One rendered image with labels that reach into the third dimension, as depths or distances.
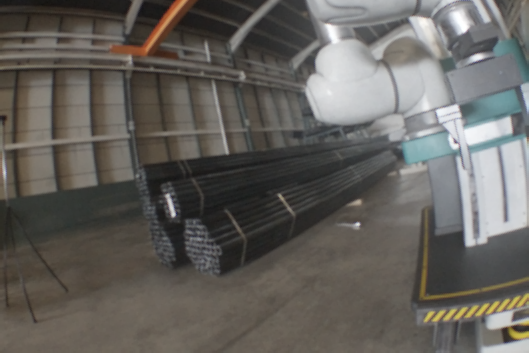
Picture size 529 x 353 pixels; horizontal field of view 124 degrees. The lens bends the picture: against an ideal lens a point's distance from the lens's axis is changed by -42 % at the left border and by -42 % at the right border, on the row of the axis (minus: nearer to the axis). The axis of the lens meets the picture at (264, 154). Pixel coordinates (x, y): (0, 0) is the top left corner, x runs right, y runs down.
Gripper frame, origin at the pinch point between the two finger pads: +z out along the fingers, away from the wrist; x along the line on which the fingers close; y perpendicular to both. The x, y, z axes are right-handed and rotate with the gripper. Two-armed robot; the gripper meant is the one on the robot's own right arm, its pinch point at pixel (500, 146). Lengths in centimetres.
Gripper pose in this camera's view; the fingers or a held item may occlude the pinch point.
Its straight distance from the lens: 44.7
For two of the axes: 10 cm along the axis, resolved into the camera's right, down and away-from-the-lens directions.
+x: -7.7, 2.3, 5.9
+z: 2.3, 9.7, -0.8
